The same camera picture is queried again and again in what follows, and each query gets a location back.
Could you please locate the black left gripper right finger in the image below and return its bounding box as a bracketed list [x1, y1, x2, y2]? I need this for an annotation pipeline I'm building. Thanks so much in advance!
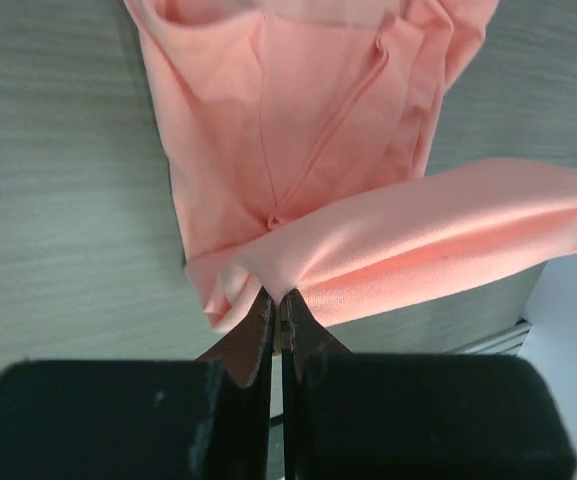
[278, 291, 577, 479]

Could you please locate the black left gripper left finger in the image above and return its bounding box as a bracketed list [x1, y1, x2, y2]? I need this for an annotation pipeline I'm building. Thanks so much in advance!
[0, 291, 274, 479]

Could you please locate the salmon pink t-shirt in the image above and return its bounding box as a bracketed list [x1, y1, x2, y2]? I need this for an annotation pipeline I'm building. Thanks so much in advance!
[126, 1, 577, 331]

